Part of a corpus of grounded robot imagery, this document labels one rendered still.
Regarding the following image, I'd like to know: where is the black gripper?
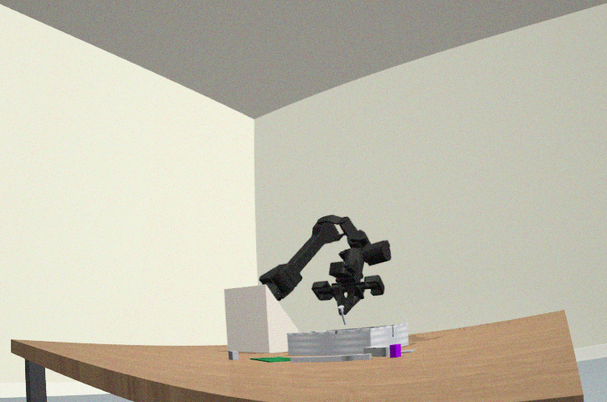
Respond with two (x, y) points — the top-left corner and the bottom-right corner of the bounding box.
(312, 263), (385, 315)

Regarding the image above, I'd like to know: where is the white headed pin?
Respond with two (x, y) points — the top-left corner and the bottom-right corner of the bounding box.
(338, 306), (347, 325)

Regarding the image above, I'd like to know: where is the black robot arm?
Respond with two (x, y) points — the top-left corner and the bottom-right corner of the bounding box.
(260, 214), (392, 301)

